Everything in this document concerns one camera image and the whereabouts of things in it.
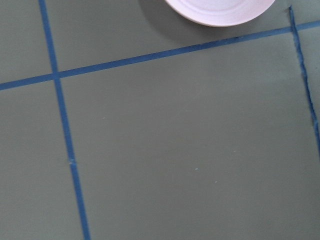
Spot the pink plate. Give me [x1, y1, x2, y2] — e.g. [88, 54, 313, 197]
[165, 0, 275, 27]

